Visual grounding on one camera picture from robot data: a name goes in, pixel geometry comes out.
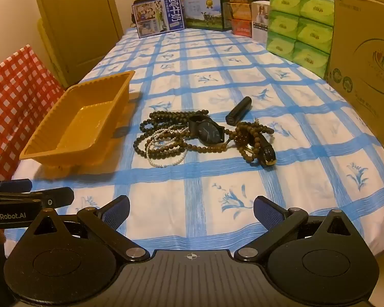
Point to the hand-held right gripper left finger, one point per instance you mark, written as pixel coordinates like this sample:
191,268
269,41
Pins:
120,212

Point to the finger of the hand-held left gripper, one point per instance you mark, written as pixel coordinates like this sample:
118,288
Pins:
12,185
57,196

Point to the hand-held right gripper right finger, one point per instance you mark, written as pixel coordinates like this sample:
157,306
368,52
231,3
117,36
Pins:
265,212

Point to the yellow plastic tray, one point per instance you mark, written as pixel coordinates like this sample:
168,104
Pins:
83,118

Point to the black wristwatch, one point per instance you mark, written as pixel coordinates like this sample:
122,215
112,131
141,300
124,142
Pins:
208,131

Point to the black cylindrical tube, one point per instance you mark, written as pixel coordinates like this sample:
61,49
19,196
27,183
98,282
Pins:
238,110

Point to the red checked cloth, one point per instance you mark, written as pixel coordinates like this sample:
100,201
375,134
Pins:
16,102

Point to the blue checked floral bedsheet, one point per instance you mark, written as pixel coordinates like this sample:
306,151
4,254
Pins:
192,80

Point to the olive wooden door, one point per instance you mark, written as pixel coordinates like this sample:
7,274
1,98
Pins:
83,22

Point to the stack of green tissue packs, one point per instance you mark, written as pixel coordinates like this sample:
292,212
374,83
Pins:
297,32

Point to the red orange noodle box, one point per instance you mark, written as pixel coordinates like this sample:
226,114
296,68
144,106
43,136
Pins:
242,28

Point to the large brown cardboard box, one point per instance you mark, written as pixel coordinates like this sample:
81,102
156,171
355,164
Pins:
364,54

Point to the white product box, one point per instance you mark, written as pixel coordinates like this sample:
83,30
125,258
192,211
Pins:
260,19

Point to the blue milk carton box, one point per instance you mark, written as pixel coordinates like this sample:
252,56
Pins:
156,16

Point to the green cow milk box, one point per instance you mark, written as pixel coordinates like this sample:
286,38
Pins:
204,16

